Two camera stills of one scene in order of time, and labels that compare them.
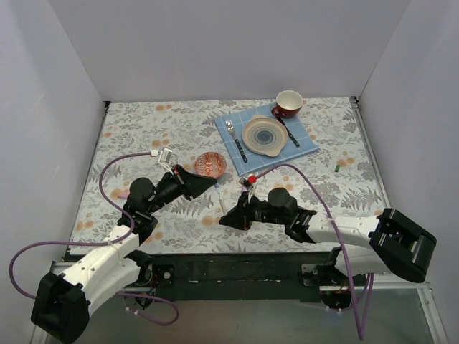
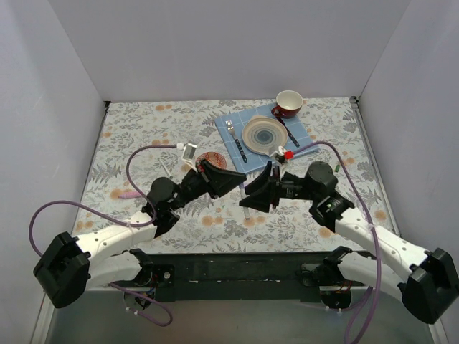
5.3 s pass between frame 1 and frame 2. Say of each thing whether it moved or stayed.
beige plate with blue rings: stayed
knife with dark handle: stayed
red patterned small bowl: stayed
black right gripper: moved
